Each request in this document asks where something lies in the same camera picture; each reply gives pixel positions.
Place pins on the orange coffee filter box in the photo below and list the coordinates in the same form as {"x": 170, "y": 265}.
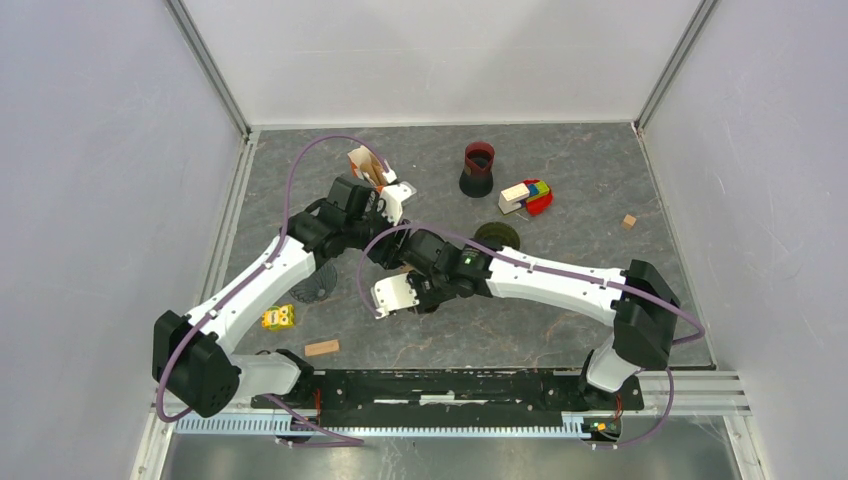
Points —
{"x": 366, "y": 165}

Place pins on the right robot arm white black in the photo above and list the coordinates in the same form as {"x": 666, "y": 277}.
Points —
{"x": 635, "y": 302}

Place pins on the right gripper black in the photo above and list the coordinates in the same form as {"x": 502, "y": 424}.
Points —
{"x": 423, "y": 299}

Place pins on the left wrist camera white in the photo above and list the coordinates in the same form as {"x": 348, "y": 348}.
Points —
{"x": 394, "y": 197}

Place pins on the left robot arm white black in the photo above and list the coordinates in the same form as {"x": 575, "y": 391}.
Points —
{"x": 194, "y": 355}

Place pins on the dark red black carafe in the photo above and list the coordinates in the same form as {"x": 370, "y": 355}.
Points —
{"x": 476, "y": 179}

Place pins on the yellow green toy figure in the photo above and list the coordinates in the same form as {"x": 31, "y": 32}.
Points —
{"x": 278, "y": 318}

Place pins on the grey ribbed dripper cone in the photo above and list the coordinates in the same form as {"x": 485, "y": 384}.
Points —
{"x": 317, "y": 287}

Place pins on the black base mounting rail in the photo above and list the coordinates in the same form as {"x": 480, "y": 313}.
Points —
{"x": 430, "y": 398}

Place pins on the small wooden cube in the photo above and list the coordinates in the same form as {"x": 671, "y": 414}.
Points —
{"x": 628, "y": 222}

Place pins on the green glass dripper cup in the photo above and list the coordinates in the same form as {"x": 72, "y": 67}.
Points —
{"x": 497, "y": 234}

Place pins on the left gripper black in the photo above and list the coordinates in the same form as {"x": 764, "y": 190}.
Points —
{"x": 387, "y": 252}

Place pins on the colourful toy block stack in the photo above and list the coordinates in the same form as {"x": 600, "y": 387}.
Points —
{"x": 533, "y": 196}

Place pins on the flat wooden block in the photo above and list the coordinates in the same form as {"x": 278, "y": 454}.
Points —
{"x": 322, "y": 348}

